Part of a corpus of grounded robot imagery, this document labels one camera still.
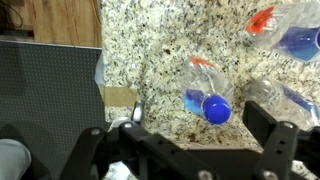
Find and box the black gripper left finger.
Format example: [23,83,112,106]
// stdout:
[58,100,218,180]

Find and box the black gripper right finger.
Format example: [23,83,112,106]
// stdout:
[242,100,320,180]

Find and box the clear Fiji water bottle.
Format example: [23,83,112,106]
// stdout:
[180,55,235,127]
[245,77,320,132]
[244,0,320,64]

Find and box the light grey round bin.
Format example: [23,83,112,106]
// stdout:
[0,137,33,180]

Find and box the brown tape piece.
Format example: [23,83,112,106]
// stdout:
[99,84,138,108]

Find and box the dark grey dotted mat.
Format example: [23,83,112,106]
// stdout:
[0,40,108,180]

